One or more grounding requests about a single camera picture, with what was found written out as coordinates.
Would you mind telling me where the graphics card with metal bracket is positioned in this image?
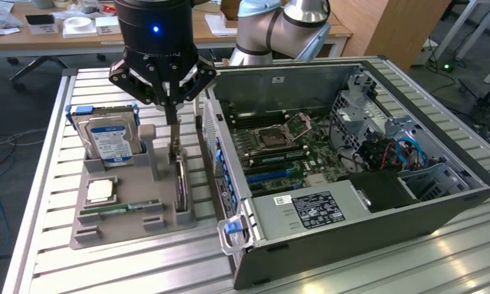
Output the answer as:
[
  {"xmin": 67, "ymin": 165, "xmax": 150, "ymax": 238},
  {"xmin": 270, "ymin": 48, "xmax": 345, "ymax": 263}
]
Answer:
[{"xmin": 165, "ymin": 102, "xmax": 191, "ymax": 215}]

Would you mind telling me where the grey parts rack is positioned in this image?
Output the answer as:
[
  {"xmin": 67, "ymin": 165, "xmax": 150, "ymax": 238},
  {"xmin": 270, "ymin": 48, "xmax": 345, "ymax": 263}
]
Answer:
[{"xmin": 67, "ymin": 122, "xmax": 199, "ymax": 251}]

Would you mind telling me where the wooden desk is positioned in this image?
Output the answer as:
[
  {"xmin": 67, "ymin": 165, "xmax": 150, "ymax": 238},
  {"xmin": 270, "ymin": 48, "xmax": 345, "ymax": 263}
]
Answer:
[{"xmin": 0, "ymin": 0, "xmax": 354, "ymax": 59}]

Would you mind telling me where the white tape roll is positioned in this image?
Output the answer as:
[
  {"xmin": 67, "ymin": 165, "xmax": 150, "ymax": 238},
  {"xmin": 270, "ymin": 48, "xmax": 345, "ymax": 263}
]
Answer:
[{"xmin": 63, "ymin": 17, "xmax": 94, "ymax": 31}]

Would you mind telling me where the green motherboard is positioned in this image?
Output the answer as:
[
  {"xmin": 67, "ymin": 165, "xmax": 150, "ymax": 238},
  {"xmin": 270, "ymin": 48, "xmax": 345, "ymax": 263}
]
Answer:
[{"xmin": 223, "ymin": 108, "xmax": 354, "ymax": 198}]

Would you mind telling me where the green RAM stick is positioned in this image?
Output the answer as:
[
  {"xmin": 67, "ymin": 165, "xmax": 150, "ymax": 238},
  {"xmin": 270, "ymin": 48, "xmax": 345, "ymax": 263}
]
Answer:
[
  {"xmin": 79, "ymin": 198, "xmax": 161, "ymax": 215},
  {"xmin": 250, "ymin": 149, "xmax": 307, "ymax": 167}
]

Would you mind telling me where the clear plastic bag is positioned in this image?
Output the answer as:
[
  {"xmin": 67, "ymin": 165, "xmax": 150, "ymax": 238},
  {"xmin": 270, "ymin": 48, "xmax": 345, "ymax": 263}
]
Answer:
[{"xmin": 0, "ymin": 0, "xmax": 23, "ymax": 28}]

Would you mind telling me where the white labelled box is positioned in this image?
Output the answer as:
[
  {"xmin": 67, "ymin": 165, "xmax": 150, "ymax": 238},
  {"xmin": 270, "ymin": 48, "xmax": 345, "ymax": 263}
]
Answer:
[{"xmin": 94, "ymin": 16, "xmax": 121, "ymax": 36}]

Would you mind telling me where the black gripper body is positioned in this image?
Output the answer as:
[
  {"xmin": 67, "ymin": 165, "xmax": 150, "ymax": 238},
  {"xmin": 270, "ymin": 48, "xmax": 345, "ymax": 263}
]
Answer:
[{"xmin": 114, "ymin": 0, "xmax": 199, "ymax": 87}]

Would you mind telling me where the flat white box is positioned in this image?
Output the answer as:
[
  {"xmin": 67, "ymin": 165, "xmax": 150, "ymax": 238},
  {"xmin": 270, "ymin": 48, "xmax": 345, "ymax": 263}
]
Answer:
[{"xmin": 62, "ymin": 26, "xmax": 98, "ymax": 39}]

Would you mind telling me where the open black PC case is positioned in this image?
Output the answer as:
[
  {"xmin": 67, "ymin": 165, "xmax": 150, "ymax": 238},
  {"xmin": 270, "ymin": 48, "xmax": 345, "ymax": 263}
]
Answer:
[{"xmin": 193, "ymin": 55, "xmax": 490, "ymax": 291}]

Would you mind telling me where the CPU socket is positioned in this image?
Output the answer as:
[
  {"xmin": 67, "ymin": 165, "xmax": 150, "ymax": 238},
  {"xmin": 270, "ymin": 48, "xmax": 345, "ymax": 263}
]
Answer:
[{"xmin": 255, "ymin": 125, "xmax": 290, "ymax": 151}]

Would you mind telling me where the white paper stack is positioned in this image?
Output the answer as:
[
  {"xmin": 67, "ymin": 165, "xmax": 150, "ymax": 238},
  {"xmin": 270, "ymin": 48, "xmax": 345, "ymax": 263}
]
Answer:
[{"xmin": 205, "ymin": 13, "xmax": 239, "ymax": 37}]

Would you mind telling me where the metal disk bay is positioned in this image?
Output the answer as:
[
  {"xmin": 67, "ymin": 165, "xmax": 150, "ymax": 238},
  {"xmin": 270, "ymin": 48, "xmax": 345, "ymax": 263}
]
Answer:
[{"xmin": 398, "ymin": 164, "xmax": 473, "ymax": 203}]

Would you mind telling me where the black wire connector cluster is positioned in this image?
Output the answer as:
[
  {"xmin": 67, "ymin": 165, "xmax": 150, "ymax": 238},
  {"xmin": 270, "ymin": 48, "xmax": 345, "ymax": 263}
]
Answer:
[{"xmin": 357, "ymin": 139, "xmax": 393, "ymax": 171}]

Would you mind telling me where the wooden cabinet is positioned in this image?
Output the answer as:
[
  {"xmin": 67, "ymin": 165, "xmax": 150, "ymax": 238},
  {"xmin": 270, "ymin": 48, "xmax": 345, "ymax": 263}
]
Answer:
[{"xmin": 342, "ymin": 0, "xmax": 453, "ymax": 71}]

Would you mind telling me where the blue data wire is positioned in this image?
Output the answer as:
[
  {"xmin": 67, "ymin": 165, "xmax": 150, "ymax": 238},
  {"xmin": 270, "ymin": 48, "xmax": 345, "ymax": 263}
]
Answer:
[{"xmin": 393, "ymin": 138, "xmax": 429, "ymax": 171}]

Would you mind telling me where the metal drive cage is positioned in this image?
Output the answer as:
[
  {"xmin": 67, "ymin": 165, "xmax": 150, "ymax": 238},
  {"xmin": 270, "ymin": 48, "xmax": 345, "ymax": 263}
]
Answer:
[{"xmin": 330, "ymin": 62, "xmax": 393, "ymax": 145}]

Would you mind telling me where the hard disk in blue caddy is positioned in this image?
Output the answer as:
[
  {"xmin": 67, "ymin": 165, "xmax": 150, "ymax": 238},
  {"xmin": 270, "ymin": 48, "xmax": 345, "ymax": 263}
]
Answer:
[{"xmin": 63, "ymin": 104, "xmax": 145, "ymax": 170}]

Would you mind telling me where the blue expansion slot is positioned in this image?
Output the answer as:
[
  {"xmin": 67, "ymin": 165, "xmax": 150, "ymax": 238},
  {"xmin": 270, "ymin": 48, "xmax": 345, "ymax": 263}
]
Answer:
[{"xmin": 243, "ymin": 169, "xmax": 295, "ymax": 186}]

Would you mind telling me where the grey power supply unit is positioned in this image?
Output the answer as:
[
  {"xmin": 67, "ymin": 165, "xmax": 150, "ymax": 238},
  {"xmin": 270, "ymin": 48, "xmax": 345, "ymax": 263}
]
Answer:
[{"xmin": 247, "ymin": 179, "xmax": 370, "ymax": 241}]

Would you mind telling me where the black and white box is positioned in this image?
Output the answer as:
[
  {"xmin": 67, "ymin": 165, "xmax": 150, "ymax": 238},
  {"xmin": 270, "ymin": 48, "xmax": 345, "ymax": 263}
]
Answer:
[{"xmin": 25, "ymin": 14, "xmax": 58, "ymax": 36}]

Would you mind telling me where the brown cardboard box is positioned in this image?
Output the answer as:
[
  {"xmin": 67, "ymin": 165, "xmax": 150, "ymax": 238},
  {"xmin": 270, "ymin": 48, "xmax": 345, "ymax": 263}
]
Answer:
[{"xmin": 219, "ymin": 0, "xmax": 246, "ymax": 21}]

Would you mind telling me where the silver CPU chip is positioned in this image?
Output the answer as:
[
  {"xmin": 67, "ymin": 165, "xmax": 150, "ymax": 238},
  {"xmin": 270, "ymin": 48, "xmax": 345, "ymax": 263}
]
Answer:
[{"xmin": 83, "ymin": 179, "xmax": 118, "ymax": 203}]

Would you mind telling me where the grey case handle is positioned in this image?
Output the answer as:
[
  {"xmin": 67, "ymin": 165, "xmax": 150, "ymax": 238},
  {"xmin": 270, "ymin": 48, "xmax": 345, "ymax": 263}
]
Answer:
[{"xmin": 215, "ymin": 213, "xmax": 253, "ymax": 255}]

